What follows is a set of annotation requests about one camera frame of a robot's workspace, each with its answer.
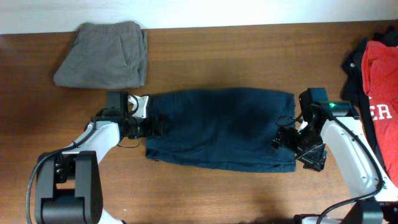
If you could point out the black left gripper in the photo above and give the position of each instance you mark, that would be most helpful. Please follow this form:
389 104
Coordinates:
152 130

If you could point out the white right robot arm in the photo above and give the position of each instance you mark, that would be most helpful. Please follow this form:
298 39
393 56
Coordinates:
336 125

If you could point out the dark blue shorts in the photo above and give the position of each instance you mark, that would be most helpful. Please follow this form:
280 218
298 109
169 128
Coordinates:
227 129

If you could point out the red t-shirt white letters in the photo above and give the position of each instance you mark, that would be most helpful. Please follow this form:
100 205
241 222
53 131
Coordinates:
379 71

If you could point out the folded grey shorts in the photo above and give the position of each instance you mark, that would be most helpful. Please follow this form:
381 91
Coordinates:
105 56

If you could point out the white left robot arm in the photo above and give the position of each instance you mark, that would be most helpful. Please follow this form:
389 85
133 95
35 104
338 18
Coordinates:
65 184

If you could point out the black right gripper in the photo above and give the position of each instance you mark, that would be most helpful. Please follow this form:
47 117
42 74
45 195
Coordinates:
314 160

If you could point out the black garment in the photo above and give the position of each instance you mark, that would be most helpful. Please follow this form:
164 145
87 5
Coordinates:
353 88

